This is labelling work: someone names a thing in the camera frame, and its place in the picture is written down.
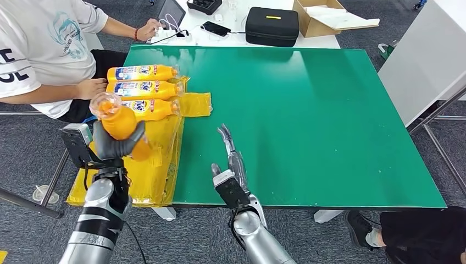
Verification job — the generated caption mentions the person's left hand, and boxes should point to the person's left hand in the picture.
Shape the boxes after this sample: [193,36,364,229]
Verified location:
[135,18,162,42]

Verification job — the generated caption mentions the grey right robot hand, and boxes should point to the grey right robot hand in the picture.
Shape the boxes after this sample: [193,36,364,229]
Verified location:
[211,124,251,194]

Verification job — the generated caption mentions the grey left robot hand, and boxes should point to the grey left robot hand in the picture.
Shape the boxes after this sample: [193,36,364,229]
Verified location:
[92,120,146,162]

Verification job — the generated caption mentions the person's right hand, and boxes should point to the person's right hand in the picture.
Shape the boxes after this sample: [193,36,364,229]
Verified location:
[74,78,108,101]

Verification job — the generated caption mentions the orange detergent bottle clear cap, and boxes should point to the orange detergent bottle clear cap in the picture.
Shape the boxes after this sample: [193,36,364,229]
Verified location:
[89,92,152,162]
[106,79,185,102]
[107,64,180,83]
[120,98,182,122]

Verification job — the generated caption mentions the white power strip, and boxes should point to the white power strip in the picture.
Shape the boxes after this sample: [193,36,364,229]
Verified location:
[147,28,198,46]

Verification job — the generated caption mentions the dark tablet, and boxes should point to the dark tablet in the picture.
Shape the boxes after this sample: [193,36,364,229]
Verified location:
[158,0,187,31]

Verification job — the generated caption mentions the black compartment tray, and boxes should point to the black compartment tray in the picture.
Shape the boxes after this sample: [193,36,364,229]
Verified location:
[186,0,223,16]

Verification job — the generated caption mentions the person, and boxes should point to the person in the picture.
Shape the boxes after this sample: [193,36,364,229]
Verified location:
[343,206,466,264]
[0,0,162,124]

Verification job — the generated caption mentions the black smartphone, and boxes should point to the black smartphone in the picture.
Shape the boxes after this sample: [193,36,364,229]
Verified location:
[201,20,232,37]

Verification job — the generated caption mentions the white table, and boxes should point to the white table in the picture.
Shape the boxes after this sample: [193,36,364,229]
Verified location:
[147,0,341,49]

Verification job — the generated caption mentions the clear plastic lid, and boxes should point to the clear plastic lid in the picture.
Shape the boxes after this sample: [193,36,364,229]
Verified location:
[32,185,60,205]

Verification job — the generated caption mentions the white table foot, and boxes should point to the white table foot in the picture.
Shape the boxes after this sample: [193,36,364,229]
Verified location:
[151,206,177,222]
[313,209,346,224]

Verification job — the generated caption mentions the black zip carrying case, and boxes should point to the black zip carrying case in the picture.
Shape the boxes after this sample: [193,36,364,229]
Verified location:
[245,7,300,48]

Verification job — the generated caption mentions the brown cardboard box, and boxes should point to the brown cardboard box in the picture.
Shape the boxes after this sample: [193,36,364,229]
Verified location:
[292,0,380,39]

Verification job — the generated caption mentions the white sheet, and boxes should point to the white sheet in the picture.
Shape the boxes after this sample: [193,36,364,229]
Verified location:
[306,6,380,30]

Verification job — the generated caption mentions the green and white object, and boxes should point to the green and white object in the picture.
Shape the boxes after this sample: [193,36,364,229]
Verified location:
[377,39,398,61]

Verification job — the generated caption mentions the white cabinet panel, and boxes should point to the white cabinet panel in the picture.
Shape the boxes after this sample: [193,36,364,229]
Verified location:
[377,0,466,128]

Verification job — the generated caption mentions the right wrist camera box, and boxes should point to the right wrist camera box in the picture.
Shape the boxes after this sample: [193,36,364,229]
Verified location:
[213,169,252,210]

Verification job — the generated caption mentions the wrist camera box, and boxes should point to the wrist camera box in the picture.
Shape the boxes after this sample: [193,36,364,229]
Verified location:
[59,123,96,169]
[213,169,252,210]

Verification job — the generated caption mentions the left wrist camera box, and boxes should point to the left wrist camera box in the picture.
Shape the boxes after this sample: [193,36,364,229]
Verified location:
[59,123,96,169]

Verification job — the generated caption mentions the grey metal tube frame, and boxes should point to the grey metal tube frame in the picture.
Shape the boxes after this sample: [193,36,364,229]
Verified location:
[407,82,466,197]
[0,111,71,220]

